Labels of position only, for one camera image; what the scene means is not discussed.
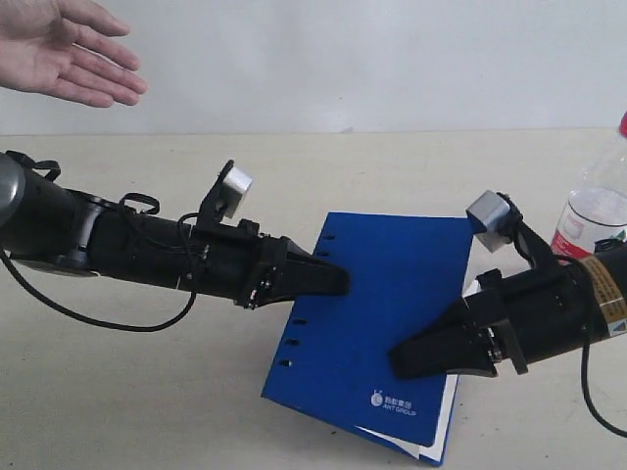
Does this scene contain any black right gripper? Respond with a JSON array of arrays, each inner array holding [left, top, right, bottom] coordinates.
[[388, 260, 605, 380]]

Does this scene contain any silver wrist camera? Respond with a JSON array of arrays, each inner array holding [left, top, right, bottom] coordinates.
[[199, 160, 253, 221], [465, 190, 522, 253]]

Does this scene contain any clear water bottle red label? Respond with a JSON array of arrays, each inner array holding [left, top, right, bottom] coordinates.
[[551, 117, 626, 259]]

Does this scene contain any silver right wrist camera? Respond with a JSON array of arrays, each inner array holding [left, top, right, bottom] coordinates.
[[465, 190, 522, 253]]

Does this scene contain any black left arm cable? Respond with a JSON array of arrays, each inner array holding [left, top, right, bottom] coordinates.
[[0, 193, 200, 333]]

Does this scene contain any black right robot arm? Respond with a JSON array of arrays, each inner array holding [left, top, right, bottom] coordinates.
[[388, 247, 626, 380]]

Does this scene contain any person's open hand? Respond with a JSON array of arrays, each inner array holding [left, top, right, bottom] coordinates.
[[1, 1, 148, 109]]

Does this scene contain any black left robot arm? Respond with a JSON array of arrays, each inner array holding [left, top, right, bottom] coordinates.
[[1, 151, 350, 308]]

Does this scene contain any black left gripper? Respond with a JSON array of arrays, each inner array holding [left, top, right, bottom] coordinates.
[[178, 219, 350, 309]]

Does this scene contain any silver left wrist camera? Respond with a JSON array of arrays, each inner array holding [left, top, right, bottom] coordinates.
[[199, 160, 253, 221]]

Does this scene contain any blue ring binder notebook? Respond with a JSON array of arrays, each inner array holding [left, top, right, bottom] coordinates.
[[262, 212, 472, 466]]

